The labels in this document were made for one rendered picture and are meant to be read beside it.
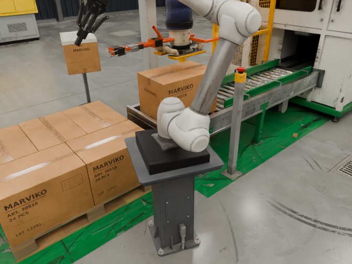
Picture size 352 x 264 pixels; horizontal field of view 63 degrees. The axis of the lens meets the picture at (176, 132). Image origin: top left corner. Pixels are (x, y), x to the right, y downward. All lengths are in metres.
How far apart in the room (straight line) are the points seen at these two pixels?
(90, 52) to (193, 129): 2.55
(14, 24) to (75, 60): 5.77
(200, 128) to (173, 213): 0.73
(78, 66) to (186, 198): 2.43
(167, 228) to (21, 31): 8.16
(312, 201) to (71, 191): 1.94
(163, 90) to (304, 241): 1.53
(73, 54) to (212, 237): 2.62
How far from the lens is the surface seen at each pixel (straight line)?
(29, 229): 2.28
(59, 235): 2.44
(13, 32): 9.47
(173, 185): 1.82
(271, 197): 2.69
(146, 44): 2.29
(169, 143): 1.69
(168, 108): 1.58
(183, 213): 2.01
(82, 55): 3.80
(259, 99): 3.05
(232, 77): 3.54
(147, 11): 3.47
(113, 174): 2.32
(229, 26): 1.41
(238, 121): 2.54
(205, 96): 1.44
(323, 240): 2.48
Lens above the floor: 1.74
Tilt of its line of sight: 29 degrees down
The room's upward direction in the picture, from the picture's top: 1 degrees counter-clockwise
